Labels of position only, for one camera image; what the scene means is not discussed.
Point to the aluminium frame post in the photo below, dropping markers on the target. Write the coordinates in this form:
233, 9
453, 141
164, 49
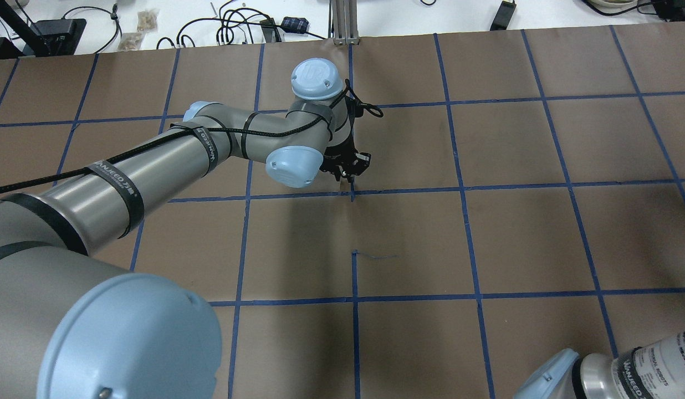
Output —
344, 22

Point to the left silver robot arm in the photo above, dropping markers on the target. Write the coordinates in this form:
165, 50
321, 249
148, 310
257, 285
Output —
72, 326

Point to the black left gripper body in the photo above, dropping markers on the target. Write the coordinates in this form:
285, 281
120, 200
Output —
339, 155

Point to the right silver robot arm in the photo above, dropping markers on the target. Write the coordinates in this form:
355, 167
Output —
653, 371

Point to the blue checked small box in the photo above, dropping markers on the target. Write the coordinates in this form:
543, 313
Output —
296, 25

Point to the black power adapter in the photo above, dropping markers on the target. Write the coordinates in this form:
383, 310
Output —
503, 16

